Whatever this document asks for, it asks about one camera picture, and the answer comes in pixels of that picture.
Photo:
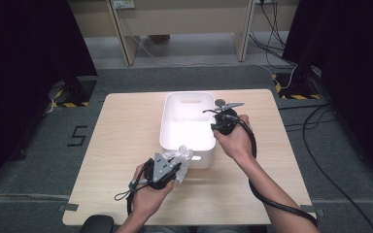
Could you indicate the black curtain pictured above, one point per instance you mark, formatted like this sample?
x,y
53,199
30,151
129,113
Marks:
x,y
353,64
19,81

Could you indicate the black stand base hazard tape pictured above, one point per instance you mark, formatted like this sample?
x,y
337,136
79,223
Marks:
x,y
77,92
299,85

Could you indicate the white plastic bin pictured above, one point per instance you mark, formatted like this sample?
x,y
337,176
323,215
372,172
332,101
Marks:
x,y
187,129

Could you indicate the grey tape strip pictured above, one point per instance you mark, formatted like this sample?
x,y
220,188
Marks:
x,y
68,207
319,212

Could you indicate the white plastic bag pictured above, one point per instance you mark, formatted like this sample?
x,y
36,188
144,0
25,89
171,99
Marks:
x,y
183,155

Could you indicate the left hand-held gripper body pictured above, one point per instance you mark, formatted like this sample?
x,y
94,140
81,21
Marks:
x,y
157,174

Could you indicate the person's left hand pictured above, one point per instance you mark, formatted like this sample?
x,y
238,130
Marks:
x,y
149,200

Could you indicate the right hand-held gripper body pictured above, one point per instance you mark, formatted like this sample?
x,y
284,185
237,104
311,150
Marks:
x,y
226,124

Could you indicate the black chair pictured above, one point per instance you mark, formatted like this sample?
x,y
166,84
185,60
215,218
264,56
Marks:
x,y
97,225

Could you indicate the person's right hand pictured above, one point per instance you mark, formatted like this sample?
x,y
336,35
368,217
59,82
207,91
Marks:
x,y
238,144

